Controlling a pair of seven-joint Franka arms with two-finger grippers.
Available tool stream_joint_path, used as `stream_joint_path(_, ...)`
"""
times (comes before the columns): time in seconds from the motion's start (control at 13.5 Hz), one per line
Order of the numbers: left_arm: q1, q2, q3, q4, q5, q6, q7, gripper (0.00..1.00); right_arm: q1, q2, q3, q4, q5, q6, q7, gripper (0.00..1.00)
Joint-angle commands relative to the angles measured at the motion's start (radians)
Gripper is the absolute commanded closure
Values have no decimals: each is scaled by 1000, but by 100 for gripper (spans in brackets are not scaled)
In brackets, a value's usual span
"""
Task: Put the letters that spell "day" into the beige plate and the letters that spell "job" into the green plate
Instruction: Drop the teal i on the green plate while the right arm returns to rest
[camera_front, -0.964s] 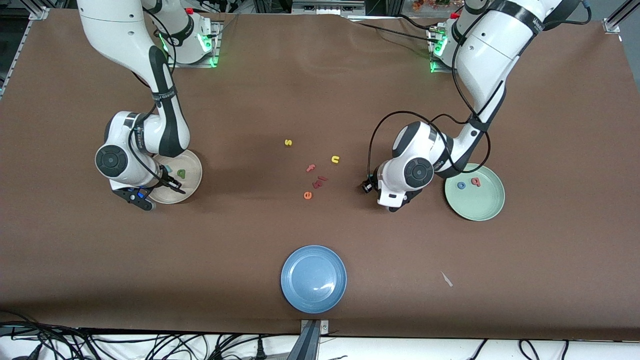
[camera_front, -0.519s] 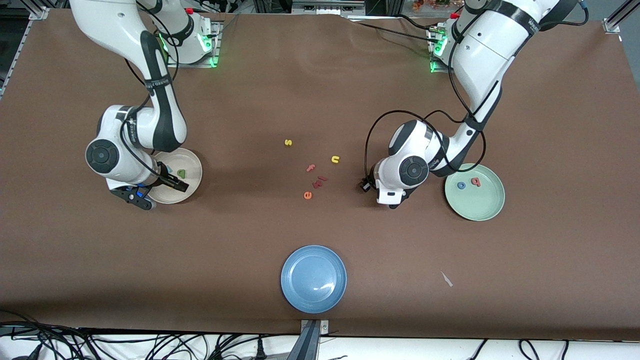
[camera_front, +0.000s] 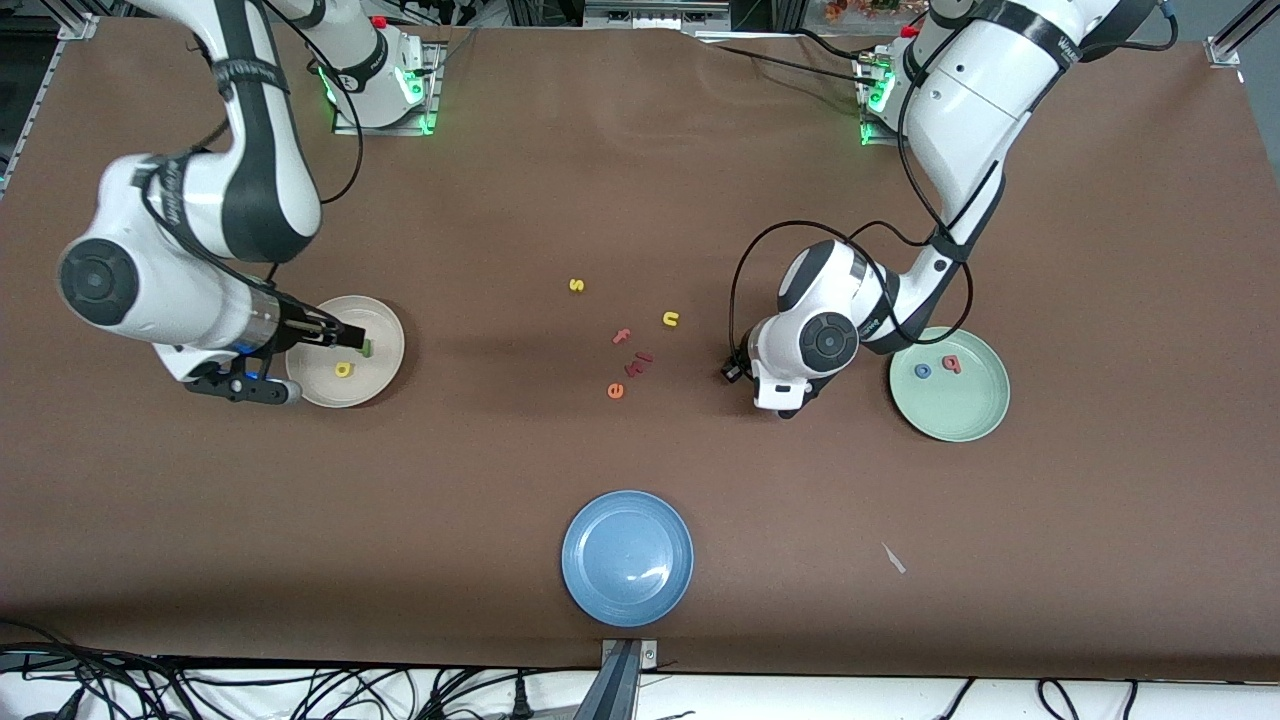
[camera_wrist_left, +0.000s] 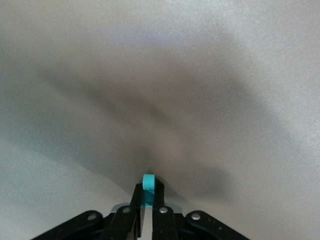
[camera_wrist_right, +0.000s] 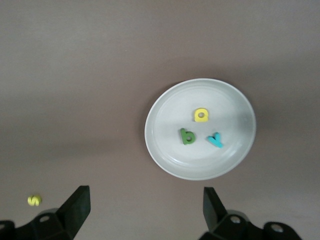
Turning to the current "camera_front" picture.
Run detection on beige round plate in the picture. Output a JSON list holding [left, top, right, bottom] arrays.
[[285, 295, 406, 409]]

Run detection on blue round plate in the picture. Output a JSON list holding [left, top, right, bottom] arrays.
[[561, 489, 695, 629]]

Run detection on light green round plate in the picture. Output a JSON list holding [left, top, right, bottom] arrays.
[[888, 326, 1011, 443]]

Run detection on silver equipment box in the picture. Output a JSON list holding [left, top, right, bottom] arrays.
[[583, 0, 733, 29]]

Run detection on orange leaf decoration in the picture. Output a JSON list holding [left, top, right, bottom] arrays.
[[825, 0, 926, 21]]

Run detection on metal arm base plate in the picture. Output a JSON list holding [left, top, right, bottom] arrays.
[[332, 40, 446, 136], [858, 55, 906, 147]]

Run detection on black cable on mat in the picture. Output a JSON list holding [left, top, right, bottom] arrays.
[[690, 28, 881, 86]]

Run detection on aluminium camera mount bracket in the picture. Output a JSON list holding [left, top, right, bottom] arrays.
[[598, 638, 661, 720]]

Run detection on aluminium frame rail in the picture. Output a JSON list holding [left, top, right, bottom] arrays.
[[0, 0, 101, 196], [1207, 0, 1280, 69]]

